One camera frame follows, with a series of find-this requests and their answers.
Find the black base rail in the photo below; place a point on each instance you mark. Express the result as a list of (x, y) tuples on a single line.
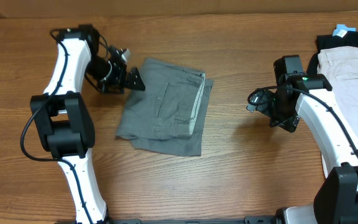
[(191, 221)]

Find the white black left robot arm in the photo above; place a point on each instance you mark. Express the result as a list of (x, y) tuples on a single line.
[(63, 122)]

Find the grey shorts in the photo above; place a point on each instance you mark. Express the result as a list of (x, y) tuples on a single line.
[(168, 116)]

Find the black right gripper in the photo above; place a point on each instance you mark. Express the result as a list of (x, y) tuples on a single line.
[(282, 121)]

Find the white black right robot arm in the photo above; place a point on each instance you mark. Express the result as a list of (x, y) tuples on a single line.
[(337, 199)]

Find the light blue clothing tag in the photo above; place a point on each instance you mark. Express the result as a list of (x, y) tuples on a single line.
[(341, 30)]

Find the black folded garment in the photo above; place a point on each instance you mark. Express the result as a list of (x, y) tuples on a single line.
[(343, 40)]

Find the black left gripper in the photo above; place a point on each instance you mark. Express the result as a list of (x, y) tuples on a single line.
[(119, 81)]

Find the beige folded shorts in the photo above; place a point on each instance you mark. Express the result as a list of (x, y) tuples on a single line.
[(345, 88)]

